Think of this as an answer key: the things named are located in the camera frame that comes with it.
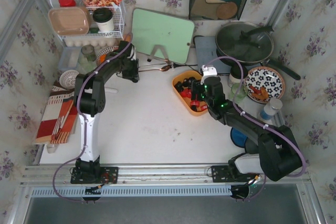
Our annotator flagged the floral patterned plate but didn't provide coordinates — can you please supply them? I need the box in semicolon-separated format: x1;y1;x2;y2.
244;67;286;104

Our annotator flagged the fruit bowl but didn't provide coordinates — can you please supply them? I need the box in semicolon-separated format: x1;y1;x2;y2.
96;46;118;67

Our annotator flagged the paper cup black lid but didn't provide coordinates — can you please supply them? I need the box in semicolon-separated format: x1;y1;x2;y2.
228;65;248;87

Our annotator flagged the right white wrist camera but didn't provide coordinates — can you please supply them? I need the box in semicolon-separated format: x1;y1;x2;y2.
201;65;217;83

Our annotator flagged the white blue bottle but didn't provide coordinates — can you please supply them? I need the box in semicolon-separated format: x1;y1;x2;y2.
259;98;283;121

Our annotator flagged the white black lid cup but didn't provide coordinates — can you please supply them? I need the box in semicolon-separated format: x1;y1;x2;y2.
92;7;114;32

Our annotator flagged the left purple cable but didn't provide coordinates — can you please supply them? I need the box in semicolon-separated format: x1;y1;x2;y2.
52;32;133;204

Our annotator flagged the red lid jar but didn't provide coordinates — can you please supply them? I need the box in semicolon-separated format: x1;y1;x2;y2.
58;0;76;7

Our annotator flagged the orange storage basket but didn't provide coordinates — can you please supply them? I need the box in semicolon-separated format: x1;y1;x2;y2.
172;70;207;116

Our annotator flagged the blue plastic container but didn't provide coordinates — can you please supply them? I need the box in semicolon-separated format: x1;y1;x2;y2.
58;47;81;71

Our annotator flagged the round cork coaster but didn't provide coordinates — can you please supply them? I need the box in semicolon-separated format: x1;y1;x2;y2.
216;2;238;19

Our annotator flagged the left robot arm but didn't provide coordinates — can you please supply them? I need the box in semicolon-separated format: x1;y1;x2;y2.
70;40;139;184

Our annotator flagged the grey induction cooker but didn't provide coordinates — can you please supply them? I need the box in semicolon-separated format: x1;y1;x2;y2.
193;35;231;76

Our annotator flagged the striped orange cloth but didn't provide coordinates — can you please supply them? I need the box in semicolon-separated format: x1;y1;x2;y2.
35;81;77;144

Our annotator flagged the white wire rack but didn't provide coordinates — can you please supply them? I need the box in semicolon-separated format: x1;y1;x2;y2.
49;0;126;39

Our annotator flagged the copper spoon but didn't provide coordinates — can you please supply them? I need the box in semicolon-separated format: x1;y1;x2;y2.
139;65;172;72

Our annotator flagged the black pan with lid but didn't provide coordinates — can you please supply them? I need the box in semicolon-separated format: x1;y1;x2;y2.
215;22;301;80

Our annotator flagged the beige rectangular tray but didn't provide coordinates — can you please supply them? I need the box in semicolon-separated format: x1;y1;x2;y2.
48;6;90;36

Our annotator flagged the red capsule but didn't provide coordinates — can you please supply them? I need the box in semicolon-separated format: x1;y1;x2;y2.
190;100;200;108

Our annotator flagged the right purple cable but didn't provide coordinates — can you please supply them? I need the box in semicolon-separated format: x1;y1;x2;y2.
204;56;308;202

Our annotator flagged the white small strainer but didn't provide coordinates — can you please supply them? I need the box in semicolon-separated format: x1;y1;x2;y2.
59;70;79;89

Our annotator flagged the black mesh holder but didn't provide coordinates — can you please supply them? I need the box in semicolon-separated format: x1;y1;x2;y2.
188;0;247;20

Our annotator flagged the purple cable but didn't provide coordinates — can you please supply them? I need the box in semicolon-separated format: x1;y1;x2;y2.
52;32;133;204
204;56;308;202

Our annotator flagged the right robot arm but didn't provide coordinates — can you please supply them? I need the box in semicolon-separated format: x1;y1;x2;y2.
189;77;306;182

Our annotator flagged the red capsule number two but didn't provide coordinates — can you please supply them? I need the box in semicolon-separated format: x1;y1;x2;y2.
180;89;192;99

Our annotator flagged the green cutting board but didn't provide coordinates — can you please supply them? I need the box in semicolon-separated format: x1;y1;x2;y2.
132;8;195;64

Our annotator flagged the egg carton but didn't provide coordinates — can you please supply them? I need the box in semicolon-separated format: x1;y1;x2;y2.
64;38;119;49

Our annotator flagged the dark glass cup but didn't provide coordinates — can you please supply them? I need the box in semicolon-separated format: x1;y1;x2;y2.
81;45;96;61

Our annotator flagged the grey blue cloth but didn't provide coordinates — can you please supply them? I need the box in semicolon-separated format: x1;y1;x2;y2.
230;128;247;148

